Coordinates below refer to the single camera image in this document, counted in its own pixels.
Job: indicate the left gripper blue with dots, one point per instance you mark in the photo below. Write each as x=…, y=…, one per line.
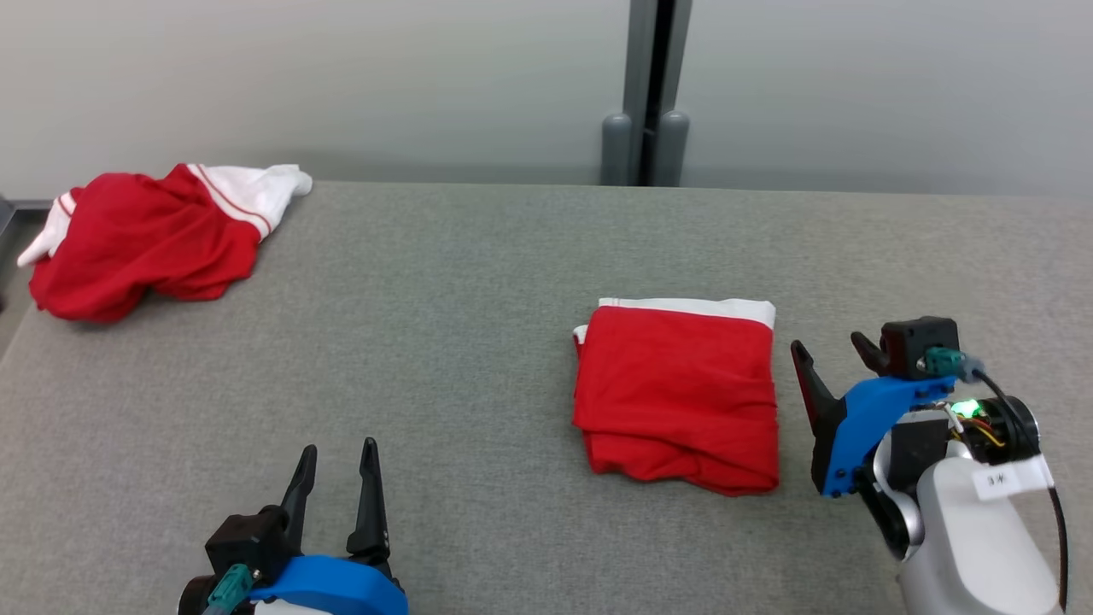
x=350, y=585

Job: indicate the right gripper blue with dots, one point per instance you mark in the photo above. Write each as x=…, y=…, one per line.
x=871, y=410

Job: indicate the red shorts with white waistband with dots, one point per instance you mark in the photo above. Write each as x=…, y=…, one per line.
x=675, y=393

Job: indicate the red basketball jersey white sleeves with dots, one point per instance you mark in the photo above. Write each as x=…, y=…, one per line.
x=145, y=239

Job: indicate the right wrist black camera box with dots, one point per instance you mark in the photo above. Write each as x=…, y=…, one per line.
x=914, y=342

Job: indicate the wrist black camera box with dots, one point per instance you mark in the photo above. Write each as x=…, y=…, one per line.
x=914, y=342
x=243, y=538

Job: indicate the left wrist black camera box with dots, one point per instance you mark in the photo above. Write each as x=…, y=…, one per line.
x=243, y=538

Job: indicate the grey vertical wall frame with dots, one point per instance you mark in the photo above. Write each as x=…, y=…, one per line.
x=639, y=60

